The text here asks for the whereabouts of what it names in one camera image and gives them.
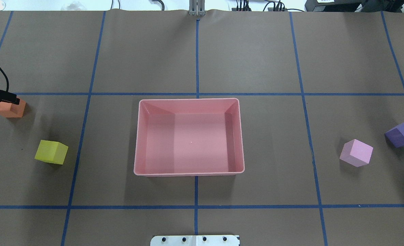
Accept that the orange foam block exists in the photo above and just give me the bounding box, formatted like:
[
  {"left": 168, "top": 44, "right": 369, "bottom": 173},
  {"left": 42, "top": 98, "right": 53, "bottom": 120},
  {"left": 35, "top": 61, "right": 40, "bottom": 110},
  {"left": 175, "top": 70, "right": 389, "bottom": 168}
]
[{"left": 0, "top": 99, "right": 26, "bottom": 118}]

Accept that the light pink foam block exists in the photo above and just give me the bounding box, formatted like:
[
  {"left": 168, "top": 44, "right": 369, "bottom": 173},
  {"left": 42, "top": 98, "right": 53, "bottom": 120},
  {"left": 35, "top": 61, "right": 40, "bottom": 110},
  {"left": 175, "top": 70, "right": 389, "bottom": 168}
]
[{"left": 339, "top": 139, "right": 374, "bottom": 167}]

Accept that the purple foam block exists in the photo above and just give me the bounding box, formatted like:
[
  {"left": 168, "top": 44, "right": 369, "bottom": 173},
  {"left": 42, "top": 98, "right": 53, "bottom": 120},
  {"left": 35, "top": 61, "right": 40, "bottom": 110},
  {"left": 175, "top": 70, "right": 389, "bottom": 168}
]
[{"left": 385, "top": 122, "right": 404, "bottom": 148}]

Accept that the pink plastic bin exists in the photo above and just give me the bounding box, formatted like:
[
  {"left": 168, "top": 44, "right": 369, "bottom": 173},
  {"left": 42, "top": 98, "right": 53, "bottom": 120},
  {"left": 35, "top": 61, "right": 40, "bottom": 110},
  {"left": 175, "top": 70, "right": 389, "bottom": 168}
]
[{"left": 134, "top": 98, "right": 245, "bottom": 177}]

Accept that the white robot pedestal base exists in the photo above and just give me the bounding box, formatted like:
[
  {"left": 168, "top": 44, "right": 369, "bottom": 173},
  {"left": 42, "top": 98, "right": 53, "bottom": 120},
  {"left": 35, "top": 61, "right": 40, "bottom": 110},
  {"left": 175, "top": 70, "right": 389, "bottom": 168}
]
[{"left": 150, "top": 235, "right": 241, "bottom": 246}]

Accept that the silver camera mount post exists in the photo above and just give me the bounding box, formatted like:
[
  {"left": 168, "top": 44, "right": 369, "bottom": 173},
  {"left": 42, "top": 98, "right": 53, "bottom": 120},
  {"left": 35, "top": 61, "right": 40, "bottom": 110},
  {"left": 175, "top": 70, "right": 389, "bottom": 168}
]
[{"left": 188, "top": 0, "right": 206, "bottom": 16}]

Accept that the yellow-green foam block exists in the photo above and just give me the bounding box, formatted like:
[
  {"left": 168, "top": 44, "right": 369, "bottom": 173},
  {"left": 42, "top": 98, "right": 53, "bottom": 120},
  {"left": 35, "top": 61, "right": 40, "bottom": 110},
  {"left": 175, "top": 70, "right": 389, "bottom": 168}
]
[{"left": 34, "top": 140, "right": 69, "bottom": 165}]

